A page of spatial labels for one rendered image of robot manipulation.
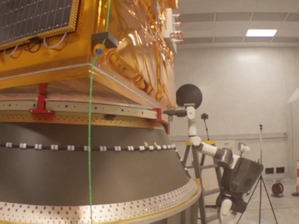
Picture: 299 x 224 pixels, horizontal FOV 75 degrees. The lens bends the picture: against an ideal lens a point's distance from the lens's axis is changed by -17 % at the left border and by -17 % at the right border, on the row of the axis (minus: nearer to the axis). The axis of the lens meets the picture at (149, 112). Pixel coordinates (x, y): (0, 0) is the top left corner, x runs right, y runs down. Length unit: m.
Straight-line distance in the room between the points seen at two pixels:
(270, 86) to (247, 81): 0.99
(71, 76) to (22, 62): 0.30
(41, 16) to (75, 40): 0.22
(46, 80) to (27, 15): 0.34
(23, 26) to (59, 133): 0.54
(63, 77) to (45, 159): 0.41
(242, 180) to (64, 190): 1.41
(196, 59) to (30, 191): 8.88
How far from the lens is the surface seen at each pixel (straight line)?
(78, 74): 0.85
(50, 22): 0.98
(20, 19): 1.13
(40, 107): 1.17
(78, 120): 1.20
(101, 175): 1.10
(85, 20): 0.93
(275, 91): 9.62
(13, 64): 1.12
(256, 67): 9.64
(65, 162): 1.09
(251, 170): 1.97
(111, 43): 0.89
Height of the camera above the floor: 1.53
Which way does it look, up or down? 7 degrees up
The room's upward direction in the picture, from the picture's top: straight up
